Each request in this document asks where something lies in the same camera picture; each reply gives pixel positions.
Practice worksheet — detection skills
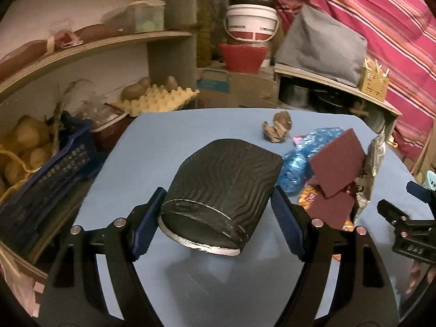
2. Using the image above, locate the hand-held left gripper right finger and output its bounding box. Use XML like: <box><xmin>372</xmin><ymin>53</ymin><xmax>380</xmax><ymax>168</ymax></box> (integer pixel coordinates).
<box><xmin>271</xmin><ymin>184</ymin><xmax>401</xmax><ymax>327</ymax></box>

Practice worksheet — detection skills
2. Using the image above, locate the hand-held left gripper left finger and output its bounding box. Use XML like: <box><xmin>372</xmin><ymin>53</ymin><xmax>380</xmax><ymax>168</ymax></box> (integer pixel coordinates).
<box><xmin>37</xmin><ymin>187</ymin><xmax>167</xmax><ymax>327</ymax></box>

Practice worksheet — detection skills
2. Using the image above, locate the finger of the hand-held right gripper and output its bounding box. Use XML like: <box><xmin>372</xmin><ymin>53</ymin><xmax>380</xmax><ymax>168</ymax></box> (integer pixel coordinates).
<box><xmin>407</xmin><ymin>181</ymin><xmax>431</xmax><ymax>205</ymax></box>
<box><xmin>377</xmin><ymin>199</ymin><xmax>411</xmax><ymax>226</ymax></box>

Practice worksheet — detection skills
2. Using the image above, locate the light blue plastic basket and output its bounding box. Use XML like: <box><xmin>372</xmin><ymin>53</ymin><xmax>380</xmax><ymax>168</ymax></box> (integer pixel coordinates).
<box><xmin>422</xmin><ymin>170</ymin><xmax>436</xmax><ymax>191</ymax></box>

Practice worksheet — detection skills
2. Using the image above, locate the dark red scouring pad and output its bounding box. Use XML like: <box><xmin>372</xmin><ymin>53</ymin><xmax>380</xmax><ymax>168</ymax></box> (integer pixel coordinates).
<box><xmin>305</xmin><ymin>191</ymin><xmax>355</xmax><ymax>230</ymax></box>
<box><xmin>308</xmin><ymin>128</ymin><xmax>366</xmax><ymax>199</ymax></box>

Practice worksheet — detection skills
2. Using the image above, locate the silver foil wrapper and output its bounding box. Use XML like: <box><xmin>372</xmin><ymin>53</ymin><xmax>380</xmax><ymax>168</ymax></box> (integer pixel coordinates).
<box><xmin>351</xmin><ymin>133</ymin><xmax>387</xmax><ymax>223</ymax></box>

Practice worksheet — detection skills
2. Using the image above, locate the blue plastic bag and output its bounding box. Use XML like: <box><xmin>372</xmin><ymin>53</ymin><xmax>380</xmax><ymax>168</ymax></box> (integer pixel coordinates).
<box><xmin>277</xmin><ymin>127</ymin><xmax>344</xmax><ymax>196</ymax></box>

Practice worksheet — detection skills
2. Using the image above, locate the black ribbed paper cup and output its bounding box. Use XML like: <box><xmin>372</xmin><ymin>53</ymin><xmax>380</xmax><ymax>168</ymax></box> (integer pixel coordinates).
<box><xmin>157</xmin><ymin>138</ymin><xmax>284</xmax><ymax>257</ymax></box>

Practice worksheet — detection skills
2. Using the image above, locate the brown paper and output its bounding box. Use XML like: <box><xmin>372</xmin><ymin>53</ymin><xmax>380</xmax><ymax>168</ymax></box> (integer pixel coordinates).
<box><xmin>262</xmin><ymin>111</ymin><xmax>293</xmax><ymax>143</ymax></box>

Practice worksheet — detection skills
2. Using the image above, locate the person's right hand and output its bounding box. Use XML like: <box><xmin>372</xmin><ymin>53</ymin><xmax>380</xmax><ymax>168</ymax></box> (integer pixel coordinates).
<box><xmin>405</xmin><ymin>258</ymin><xmax>432</xmax><ymax>295</ymax></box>

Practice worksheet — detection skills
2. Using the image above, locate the metal container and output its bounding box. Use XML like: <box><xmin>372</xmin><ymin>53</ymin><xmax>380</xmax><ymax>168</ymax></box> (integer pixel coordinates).
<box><xmin>370</xmin><ymin>107</ymin><xmax>387</xmax><ymax>133</ymax></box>

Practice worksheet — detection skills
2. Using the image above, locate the low wooden shelf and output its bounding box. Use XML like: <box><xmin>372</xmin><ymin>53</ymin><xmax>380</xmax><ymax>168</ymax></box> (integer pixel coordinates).
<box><xmin>274</xmin><ymin>63</ymin><xmax>402</xmax><ymax>133</ymax></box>

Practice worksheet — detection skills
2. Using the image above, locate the clear lidded food container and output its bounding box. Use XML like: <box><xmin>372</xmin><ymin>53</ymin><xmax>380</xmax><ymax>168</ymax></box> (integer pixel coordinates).
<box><xmin>78</xmin><ymin>104</ymin><xmax>132</xmax><ymax>149</ymax></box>

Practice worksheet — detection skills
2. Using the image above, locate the dark blue plastic crate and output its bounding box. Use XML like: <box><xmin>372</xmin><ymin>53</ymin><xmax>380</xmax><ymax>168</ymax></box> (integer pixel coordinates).
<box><xmin>0</xmin><ymin>112</ymin><xmax>99</xmax><ymax>256</ymax></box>

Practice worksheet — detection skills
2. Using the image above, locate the yellow slotted basket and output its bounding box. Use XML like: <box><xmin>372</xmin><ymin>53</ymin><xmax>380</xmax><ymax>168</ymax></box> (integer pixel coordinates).
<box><xmin>359</xmin><ymin>65</ymin><xmax>390</xmax><ymax>102</ymax></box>

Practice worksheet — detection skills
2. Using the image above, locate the yellow egg carton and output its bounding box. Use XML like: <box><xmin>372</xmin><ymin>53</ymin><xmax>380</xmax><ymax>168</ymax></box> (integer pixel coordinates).
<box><xmin>112</xmin><ymin>84</ymin><xmax>201</xmax><ymax>114</ymax></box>

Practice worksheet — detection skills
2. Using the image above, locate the black frying pan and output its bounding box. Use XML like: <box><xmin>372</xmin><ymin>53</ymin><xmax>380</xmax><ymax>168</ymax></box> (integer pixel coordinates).
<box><xmin>311</xmin><ymin>89</ymin><xmax>351</xmax><ymax>111</ymax></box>

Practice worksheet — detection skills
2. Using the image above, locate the steel pot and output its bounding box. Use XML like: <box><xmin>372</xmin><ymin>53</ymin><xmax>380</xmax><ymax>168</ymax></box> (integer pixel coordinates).
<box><xmin>283</xmin><ymin>82</ymin><xmax>311</xmax><ymax>108</ymax></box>

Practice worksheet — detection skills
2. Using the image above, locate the bundle of pale sticks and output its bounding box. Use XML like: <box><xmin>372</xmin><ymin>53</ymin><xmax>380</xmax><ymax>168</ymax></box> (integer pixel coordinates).
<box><xmin>364</xmin><ymin>57</ymin><xmax>389</xmax><ymax>75</ymax></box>

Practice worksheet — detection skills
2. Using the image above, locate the cardboard box blue print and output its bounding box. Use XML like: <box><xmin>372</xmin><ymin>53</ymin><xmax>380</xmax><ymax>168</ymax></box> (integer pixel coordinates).
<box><xmin>198</xmin><ymin>68</ymin><xmax>278</xmax><ymax>110</ymax></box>

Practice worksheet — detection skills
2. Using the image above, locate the pile of potatoes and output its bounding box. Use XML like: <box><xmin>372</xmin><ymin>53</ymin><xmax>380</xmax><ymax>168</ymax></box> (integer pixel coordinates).
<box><xmin>0</xmin><ymin>116</ymin><xmax>58</xmax><ymax>195</ymax></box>

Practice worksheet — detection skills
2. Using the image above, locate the tall wooden shelf unit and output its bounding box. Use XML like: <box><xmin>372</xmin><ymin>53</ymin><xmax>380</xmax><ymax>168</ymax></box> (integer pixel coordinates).
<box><xmin>0</xmin><ymin>0</ymin><xmax>198</xmax><ymax>280</ymax></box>

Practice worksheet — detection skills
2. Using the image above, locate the red plastic basin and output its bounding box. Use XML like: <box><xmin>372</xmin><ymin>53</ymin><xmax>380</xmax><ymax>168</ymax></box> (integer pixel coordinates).
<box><xmin>218</xmin><ymin>43</ymin><xmax>268</xmax><ymax>74</ymax></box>

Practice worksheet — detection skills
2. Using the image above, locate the grey fabric bag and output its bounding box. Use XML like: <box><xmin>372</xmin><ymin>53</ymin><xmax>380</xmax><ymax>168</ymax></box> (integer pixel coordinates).
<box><xmin>274</xmin><ymin>4</ymin><xmax>368</xmax><ymax>87</ymax></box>

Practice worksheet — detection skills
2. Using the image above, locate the red striped cloth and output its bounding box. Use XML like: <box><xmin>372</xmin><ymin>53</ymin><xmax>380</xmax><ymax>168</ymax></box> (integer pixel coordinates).
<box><xmin>272</xmin><ymin>0</ymin><xmax>436</xmax><ymax>164</ymax></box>

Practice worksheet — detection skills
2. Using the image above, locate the brown rounded bundle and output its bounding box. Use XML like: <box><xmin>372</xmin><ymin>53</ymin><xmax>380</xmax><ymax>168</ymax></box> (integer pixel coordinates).
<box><xmin>73</xmin><ymin>24</ymin><xmax>123</xmax><ymax>42</ymax></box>
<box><xmin>0</xmin><ymin>40</ymin><xmax>52</xmax><ymax>80</ymax></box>

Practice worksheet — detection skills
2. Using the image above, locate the yellow oil bottle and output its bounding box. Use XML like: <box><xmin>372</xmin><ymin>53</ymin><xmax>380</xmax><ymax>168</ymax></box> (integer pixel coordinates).
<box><xmin>196</xmin><ymin>0</ymin><xmax>215</xmax><ymax>69</ymax></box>

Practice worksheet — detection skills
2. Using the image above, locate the white plastic bucket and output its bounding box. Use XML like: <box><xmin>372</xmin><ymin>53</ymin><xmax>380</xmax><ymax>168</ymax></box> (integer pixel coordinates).
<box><xmin>223</xmin><ymin>4</ymin><xmax>280</xmax><ymax>43</ymax></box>

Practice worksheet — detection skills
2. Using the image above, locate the clear plastic storage box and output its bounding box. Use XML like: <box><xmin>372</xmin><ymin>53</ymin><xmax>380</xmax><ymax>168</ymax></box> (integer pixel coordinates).
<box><xmin>102</xmin><ymin>0</ymin><xmax>166</xmax><ymax>35</ymax></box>

